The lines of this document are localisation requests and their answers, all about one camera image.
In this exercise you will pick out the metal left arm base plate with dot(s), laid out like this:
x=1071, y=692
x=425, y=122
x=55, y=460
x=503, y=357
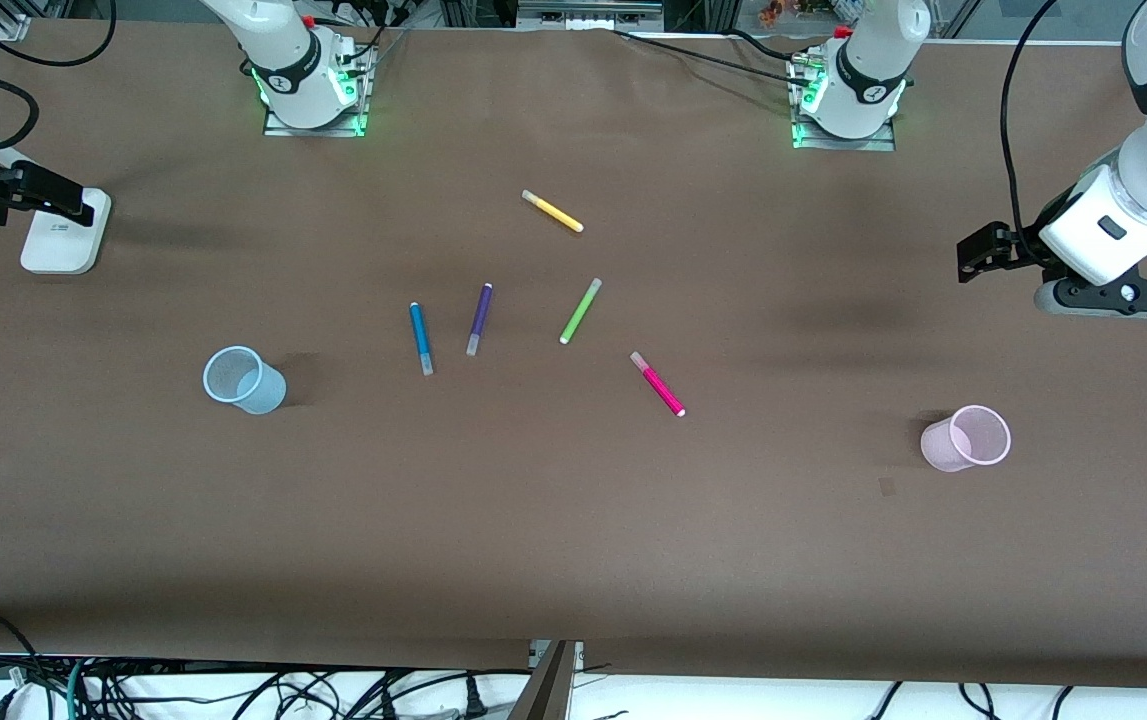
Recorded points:
x=883, y=143

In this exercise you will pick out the pink marker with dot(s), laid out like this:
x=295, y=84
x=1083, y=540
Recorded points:
x=660, y=388

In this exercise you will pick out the translucent blue plastic cup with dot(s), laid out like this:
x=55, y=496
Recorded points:
x=245, y=382

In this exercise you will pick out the white desk lamp stand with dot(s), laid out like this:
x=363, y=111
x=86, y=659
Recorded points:
x=58, y=245

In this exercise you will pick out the blue marker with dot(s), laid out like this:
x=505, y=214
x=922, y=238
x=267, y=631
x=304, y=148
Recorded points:
x=420, y=335

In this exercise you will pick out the translucent pink plastic cup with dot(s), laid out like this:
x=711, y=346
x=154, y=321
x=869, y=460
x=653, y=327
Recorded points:
x=968, y=440

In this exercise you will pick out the green marker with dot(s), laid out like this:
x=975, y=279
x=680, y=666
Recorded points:
x=580, y=312

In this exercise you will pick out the aluminium frame profile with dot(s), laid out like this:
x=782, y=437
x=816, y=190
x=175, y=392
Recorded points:
x=8, y=20

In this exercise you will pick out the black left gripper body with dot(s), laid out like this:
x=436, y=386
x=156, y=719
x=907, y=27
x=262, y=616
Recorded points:
x=1026, y=247

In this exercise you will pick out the black power plug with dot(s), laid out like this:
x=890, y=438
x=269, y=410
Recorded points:
x=475, y=700

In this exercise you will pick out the yellow marker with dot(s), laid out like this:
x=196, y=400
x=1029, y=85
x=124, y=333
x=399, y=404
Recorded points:
x=555, y=212

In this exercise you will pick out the purple marker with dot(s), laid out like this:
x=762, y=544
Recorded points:
x=480, y=315

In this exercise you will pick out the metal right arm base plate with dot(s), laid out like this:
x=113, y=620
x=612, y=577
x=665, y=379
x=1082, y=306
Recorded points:
x=351, y=122

